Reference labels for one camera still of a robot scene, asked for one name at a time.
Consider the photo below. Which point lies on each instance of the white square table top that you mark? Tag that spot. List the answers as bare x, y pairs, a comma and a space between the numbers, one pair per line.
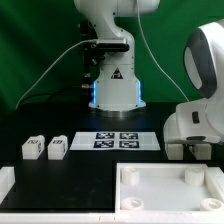
160, 187

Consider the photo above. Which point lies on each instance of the white sheet with markers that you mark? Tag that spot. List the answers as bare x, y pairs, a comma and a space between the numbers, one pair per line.
146, 141

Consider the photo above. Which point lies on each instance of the white obstacle wall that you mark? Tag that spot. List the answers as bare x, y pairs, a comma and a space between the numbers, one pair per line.
216, 183
7, 180

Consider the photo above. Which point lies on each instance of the white left obstacle wall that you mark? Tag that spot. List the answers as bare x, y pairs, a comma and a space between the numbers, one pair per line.
7, 180

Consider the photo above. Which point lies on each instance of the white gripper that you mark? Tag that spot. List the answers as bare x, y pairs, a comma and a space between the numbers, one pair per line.
188, 125

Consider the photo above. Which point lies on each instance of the black camera on base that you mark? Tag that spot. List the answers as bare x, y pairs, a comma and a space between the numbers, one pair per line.
110, 45

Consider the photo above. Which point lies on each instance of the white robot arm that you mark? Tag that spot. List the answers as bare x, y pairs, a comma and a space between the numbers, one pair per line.
117, 90

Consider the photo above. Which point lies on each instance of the white front rail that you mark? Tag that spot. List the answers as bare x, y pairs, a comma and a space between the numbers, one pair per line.
205, 218

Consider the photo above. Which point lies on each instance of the white right obstacle wall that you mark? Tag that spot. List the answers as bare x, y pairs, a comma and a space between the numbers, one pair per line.
216, 183

